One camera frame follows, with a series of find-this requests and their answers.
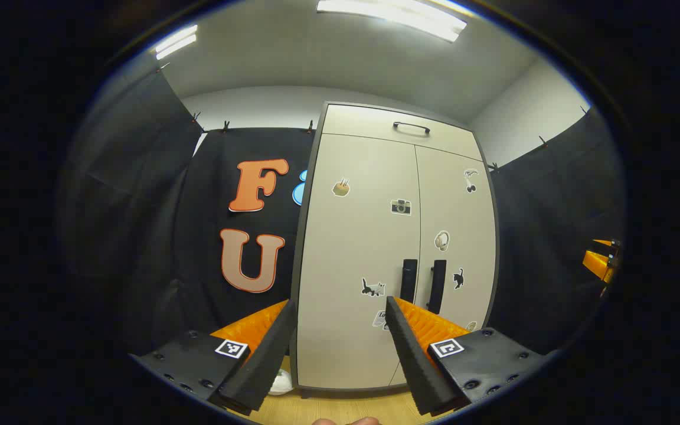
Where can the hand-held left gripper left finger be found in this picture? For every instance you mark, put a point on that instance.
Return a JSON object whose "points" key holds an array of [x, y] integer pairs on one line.
{"points": [[263, 366]]}

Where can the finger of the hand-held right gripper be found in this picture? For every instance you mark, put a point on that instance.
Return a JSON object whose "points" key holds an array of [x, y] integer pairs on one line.
{"points": [[597, 260]]}

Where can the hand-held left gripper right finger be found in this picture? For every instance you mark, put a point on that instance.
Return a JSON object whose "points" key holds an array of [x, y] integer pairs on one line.
{"points": [[414, 366]]}

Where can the shoe cabinet door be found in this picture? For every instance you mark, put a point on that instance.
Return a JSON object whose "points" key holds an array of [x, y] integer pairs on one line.
{"points": [[352, 248], [452, 212]]}

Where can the grey double-door shoe cabinet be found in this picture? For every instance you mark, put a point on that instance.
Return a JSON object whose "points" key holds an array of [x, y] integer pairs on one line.
{"points": [[363, 121]]}

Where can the white cloth lump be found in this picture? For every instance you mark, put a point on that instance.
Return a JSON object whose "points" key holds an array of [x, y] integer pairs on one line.
{"points": [[283, 383]]}

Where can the black backdrop cloth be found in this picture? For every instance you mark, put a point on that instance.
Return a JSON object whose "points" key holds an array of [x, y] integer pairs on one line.
{"points": [[546, 236], [210, 265], [133, 206]]}

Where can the long ceiling light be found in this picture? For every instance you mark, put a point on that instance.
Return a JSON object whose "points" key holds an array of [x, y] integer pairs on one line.
{"points": [[393, 15]]}

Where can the small ceiling light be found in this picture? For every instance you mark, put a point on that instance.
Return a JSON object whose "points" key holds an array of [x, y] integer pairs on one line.
{"points": [[176, 41]]}

